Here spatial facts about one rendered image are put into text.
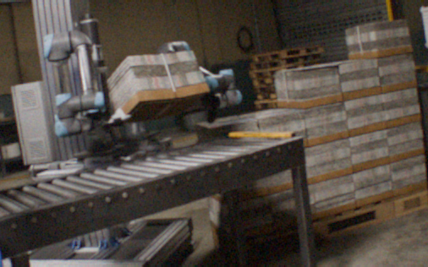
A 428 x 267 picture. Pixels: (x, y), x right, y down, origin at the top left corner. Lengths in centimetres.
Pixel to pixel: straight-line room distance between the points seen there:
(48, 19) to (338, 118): 182
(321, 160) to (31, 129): 173
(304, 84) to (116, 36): 726
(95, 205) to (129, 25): 865
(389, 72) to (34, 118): 221
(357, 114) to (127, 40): 737
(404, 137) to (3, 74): 715
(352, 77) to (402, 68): 39
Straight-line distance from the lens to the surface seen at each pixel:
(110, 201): 173
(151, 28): 1047
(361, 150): 333
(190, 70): 251
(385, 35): 343
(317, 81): 315
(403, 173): 354
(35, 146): 308
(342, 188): 329
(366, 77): 333
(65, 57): 260
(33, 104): 304
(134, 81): 235
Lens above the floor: 114
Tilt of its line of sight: 3 degrees down
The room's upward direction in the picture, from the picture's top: 9 degrees counter-clockwise
